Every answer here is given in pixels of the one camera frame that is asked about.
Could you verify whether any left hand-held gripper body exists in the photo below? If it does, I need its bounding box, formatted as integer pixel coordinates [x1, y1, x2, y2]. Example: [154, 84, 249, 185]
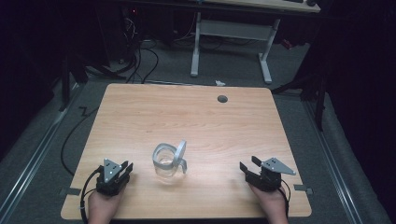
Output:
[95, 158, 131, 197]

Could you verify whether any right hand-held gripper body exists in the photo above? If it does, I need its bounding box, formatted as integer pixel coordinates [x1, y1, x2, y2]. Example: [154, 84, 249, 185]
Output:
[244, 157, 297, 192]

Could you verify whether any clear glass jar with lid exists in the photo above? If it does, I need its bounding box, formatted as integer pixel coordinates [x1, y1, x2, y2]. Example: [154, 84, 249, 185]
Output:
[151, 139, 189, 185]

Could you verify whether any person's right hand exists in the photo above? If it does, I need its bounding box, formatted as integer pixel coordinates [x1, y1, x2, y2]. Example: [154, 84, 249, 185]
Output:
[248, 182, 290, 224]

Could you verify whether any grey tape strip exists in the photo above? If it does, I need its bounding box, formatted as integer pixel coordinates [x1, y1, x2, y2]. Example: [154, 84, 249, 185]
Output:
[59, 187, 82, 197]
[293, 184, 314, 196]

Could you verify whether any black stand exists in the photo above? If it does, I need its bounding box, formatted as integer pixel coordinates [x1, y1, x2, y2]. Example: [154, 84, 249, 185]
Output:
[271, 71, 329, 132]
[58, 54, 90, 112]

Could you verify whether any white-legged desk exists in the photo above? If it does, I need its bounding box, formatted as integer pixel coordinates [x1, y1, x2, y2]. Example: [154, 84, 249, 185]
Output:
[190, 0, 321, 85]

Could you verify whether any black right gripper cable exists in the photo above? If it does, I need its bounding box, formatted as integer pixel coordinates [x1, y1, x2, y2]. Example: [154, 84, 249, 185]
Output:
[278, 178, 291, 218]

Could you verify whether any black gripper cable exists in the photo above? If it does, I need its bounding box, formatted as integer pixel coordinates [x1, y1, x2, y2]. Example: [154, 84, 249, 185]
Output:
[79, 165, 105, 224]
[278, 178, 291, 218]

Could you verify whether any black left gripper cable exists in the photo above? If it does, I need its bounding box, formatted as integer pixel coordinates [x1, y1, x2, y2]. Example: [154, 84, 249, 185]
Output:
[79, 165, 105, 224]

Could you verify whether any black floor cable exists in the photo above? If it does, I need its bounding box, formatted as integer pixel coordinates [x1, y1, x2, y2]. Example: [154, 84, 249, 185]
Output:
[60, 105, 100, 177]

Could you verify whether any metal floor rail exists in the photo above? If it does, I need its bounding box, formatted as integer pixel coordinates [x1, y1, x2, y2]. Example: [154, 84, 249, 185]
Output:
[0, 81, 82, 224]
[304, 100, 364, 224]

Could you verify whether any bundle of black cables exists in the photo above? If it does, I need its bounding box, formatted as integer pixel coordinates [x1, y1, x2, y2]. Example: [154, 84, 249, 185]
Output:
[106, 15, 161, 85]

